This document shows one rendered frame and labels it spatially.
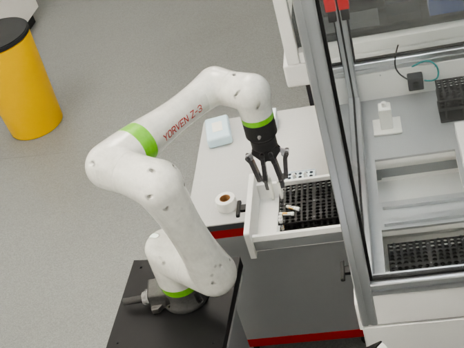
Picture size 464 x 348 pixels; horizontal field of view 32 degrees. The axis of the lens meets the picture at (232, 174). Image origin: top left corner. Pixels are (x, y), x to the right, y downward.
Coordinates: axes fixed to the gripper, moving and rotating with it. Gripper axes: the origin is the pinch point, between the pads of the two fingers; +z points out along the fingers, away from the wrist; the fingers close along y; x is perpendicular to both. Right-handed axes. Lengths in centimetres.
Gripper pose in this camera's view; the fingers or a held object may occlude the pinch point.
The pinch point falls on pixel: (275, 188)
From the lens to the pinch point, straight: 240.3
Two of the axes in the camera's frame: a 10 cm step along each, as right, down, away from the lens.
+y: -9.7, 1.3, 2.0
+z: 2.3, 7.6, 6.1
